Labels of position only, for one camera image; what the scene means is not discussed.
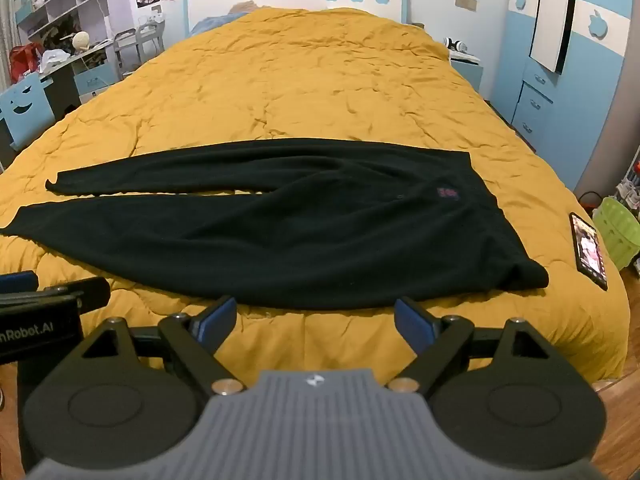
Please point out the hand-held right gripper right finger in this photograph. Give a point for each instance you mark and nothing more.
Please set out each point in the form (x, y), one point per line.
(413, 324)

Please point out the dark desk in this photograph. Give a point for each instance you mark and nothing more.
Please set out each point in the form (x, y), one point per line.
(65, 85)

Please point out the yellow quilt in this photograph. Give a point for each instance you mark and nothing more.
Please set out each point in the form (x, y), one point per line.
(300, 85)

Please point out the cluttered storage rack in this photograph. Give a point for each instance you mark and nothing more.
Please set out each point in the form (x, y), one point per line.
(631, 175)

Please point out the black pants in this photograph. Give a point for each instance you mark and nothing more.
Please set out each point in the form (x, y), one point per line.
(300, 240)

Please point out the white crumpled cloth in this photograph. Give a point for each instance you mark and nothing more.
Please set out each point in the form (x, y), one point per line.
(54, 59)

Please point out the wall socket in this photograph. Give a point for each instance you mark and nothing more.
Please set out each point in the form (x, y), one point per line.
(463, 2)

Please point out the smartphone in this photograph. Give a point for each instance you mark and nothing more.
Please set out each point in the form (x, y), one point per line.
(587, 255)

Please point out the blue smiley face chair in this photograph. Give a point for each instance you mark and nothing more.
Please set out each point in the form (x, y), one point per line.
(25, 110)

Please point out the blue and white wardrobe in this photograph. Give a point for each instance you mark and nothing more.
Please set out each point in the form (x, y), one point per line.
(600, 85)

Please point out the green plastic basket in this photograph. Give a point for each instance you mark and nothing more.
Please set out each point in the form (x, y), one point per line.
(620, 230)

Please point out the blue and white nightstand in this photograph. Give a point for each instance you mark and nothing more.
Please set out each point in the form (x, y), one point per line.
(467, 72)

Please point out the black and white headphones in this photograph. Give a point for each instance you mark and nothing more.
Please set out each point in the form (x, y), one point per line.
(457, 45)

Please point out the black framed mirror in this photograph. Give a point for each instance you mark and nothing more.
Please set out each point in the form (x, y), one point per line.
(550, 10)

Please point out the beige round ball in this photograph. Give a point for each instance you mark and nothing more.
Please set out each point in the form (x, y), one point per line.
(81, 40)

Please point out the red bag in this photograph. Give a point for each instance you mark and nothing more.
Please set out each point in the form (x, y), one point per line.
(25, 60)

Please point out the white shelf unit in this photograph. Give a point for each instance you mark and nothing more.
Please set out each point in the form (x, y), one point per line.
(60, 0)

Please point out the grey chair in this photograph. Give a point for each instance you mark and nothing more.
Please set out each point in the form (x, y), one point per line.
(125, 52)
(150, 40)

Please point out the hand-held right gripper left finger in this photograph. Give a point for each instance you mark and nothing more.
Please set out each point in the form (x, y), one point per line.
(219, 319)

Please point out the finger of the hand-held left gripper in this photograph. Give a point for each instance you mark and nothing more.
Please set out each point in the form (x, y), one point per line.
(17, 281)
(80, 291)

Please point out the blue pillow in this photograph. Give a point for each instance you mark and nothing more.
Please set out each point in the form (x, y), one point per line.
(215, 22)

